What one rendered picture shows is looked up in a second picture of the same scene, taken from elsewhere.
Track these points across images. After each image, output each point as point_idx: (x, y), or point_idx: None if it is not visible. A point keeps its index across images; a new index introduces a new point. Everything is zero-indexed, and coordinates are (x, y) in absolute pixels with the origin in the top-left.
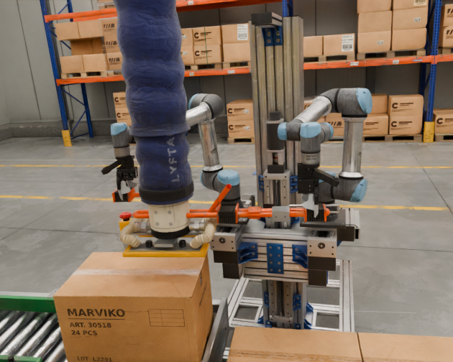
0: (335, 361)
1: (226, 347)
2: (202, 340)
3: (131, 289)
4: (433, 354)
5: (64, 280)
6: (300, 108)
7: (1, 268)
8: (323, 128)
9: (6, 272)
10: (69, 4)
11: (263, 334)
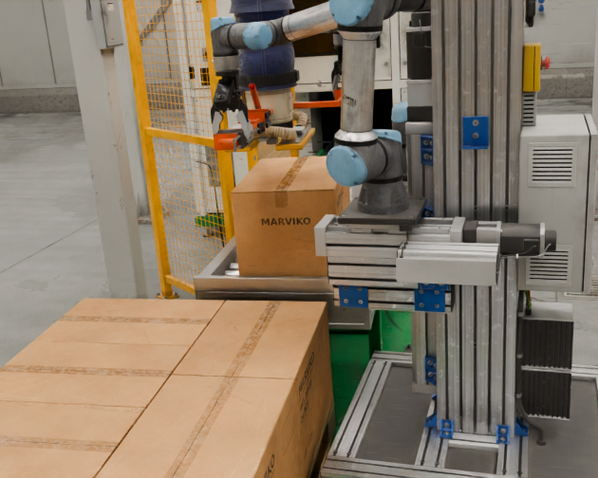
0: (237, 358)
1: (388, 365)
2: (262, 263)
3: (257, 174)
4: (224, 432)
5: (594, 268)
6: (437, 9)
7: None
8: (233, 27)
9: (594, 232)
10: None
11: (305, 317)
